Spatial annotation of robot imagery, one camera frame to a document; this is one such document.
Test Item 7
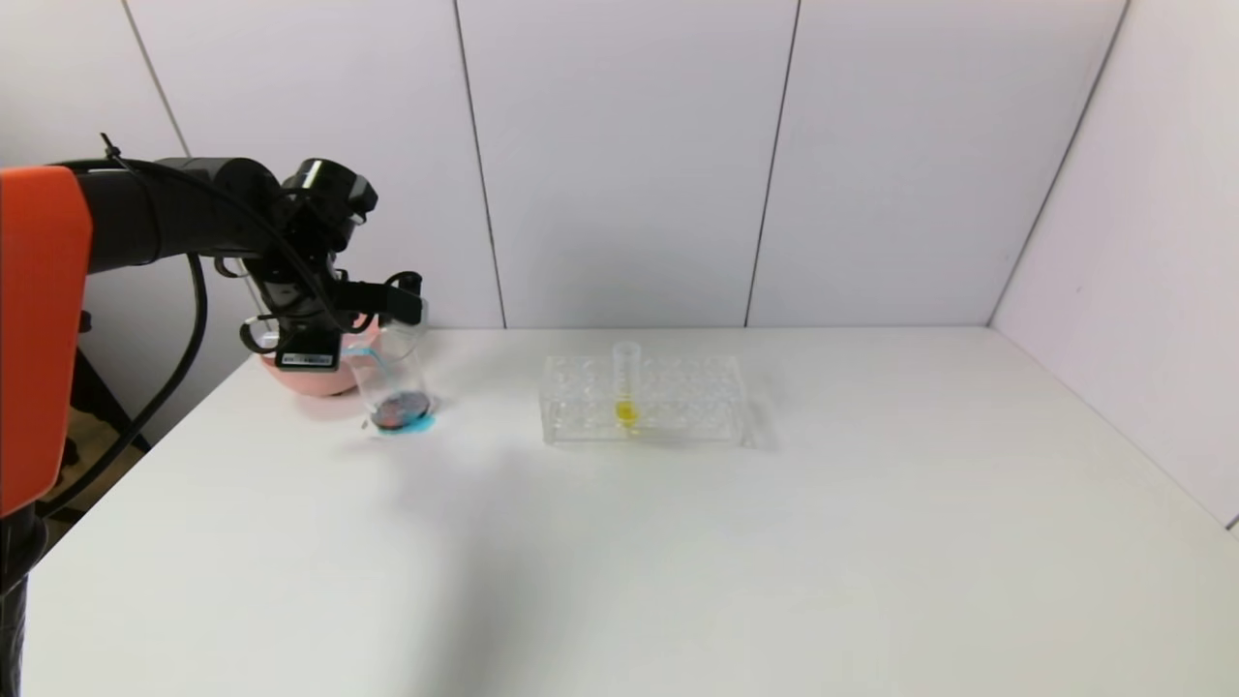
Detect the test tube with yellow pigment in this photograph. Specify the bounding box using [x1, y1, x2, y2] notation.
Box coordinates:
[613, 341, 642, 432]

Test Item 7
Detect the clear acrylic test tube rack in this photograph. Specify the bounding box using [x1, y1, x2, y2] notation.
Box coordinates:
[540, 353, 748, 447]

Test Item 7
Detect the clear glass beaker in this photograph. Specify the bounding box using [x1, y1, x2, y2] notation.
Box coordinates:
[348, 327, 437, 437]

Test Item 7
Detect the pink bowl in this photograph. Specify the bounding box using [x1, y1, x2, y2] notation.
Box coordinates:
[257, 315, 384, 398]

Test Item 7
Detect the thin black cable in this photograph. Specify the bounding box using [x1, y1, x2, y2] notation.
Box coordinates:
[97, 134, 424, 355]

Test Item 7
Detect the thick black cable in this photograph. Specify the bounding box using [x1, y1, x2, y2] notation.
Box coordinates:
[39, 254, 210, 516]

